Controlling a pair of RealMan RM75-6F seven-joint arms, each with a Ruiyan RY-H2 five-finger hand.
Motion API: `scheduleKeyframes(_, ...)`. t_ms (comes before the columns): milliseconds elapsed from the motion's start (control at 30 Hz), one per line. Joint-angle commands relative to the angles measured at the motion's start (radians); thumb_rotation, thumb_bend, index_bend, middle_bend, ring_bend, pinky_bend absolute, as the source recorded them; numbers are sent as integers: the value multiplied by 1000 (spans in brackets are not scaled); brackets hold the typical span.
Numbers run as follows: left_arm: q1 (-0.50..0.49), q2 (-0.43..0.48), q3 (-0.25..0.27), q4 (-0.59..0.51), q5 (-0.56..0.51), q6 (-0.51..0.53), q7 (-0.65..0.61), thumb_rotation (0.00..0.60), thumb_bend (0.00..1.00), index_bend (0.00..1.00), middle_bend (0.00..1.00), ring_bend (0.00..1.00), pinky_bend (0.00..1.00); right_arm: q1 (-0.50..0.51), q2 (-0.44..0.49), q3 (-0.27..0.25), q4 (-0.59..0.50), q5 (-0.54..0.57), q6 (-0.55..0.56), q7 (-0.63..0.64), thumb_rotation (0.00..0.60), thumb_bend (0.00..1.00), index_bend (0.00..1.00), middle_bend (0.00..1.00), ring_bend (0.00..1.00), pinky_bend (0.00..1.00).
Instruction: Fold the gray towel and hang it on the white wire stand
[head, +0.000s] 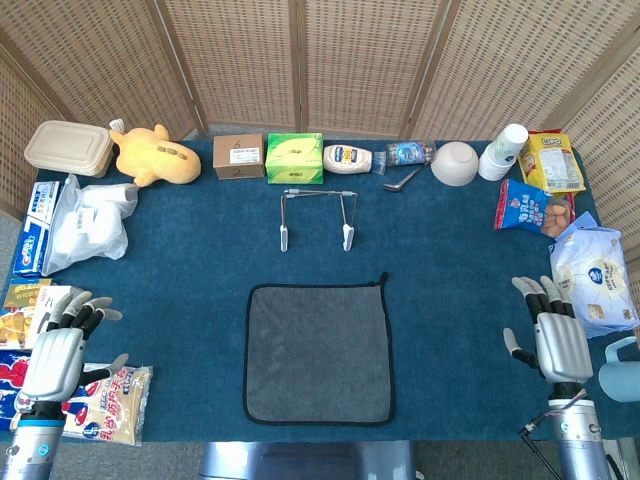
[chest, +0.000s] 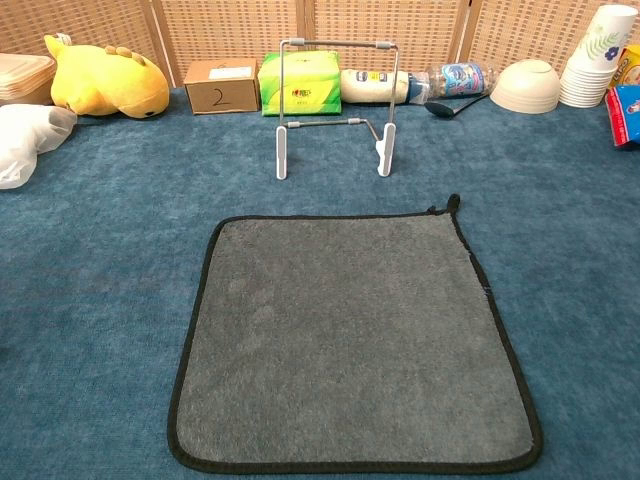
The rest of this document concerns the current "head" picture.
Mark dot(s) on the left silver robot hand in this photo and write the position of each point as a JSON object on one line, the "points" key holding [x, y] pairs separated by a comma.
{"points": [[52, 355]]}

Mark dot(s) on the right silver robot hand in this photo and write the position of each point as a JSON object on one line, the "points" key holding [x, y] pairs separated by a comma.
{"points": [[560, 345]]}

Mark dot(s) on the grey and blue cloth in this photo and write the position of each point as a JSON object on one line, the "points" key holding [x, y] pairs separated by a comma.
{"points": [[315, 350]]}

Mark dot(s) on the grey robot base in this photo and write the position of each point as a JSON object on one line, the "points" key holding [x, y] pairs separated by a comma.
{"points": [[300, 462]]}

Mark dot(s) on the red and blue snack bag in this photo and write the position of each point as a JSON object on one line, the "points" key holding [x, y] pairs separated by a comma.
{"points": [[10, 380]]}

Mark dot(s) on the white box black print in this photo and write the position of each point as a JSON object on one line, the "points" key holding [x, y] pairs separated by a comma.
{"points": [[45, 305]]}

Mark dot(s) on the yellow snack box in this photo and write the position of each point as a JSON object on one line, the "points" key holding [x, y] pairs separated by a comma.
{"points": [[15, 320]]}

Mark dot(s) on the light blue jug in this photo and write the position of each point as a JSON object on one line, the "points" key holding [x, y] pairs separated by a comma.
{"points": [[622, 380]]}

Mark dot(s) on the pale blue tissue bag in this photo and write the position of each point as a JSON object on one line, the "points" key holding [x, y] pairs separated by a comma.
{"points": [[592, 280]]}

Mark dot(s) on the beige noodle bag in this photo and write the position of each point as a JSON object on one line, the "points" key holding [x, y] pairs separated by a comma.
{"points": [[115, 410]]}

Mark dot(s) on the blue white toothpaste box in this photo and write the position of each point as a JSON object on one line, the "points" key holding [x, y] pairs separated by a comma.
{"points": [[32, 240]]}

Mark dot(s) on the white plastic bag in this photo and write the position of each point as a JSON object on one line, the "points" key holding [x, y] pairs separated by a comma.
{"points": [[90, 225]]}

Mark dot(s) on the blue cookie bag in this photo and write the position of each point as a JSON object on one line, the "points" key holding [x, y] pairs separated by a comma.
{"points": [[525, 207]]}

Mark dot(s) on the teal carpet table cover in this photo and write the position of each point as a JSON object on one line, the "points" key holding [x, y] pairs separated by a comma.
{"points": [[200, 300]]}

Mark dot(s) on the yellow snack bag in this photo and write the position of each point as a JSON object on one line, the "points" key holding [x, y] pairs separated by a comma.
{"points": [[552, 162]]}

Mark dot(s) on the stack of paper cups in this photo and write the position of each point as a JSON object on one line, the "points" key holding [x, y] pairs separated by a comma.
{"points": [[502, 155]]}

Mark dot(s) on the beige lidded lunch box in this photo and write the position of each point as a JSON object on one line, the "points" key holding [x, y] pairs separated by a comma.
{"points": [[67, 147]]}

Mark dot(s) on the beige bowl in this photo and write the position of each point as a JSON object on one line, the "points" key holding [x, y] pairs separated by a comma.
{"points": [[455, 162]]}

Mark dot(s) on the yellow plush toy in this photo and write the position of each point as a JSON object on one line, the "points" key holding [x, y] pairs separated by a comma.
{"points": [[155, 160]]}

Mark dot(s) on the dark metal ladle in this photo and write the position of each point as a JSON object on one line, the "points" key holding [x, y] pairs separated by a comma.
{"points": [[395, 186]]}

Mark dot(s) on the small plastic packet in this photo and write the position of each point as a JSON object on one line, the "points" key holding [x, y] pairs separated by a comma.
{"points": [[407, 153]]}

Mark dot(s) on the brown cardboard box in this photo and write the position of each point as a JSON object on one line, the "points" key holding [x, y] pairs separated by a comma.
{"points": [[237, 157]]}

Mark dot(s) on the mayonnaise squeeze bottle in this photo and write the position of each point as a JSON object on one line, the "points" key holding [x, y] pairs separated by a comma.
{"points": [[347, 159]]}

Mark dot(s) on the green tissue pack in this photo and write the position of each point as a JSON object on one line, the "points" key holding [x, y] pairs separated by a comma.
{"points": [[294, 160]]}

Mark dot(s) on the woven folding screen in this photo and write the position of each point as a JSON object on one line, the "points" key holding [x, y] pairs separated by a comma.
{"points": [[240, 60]]}

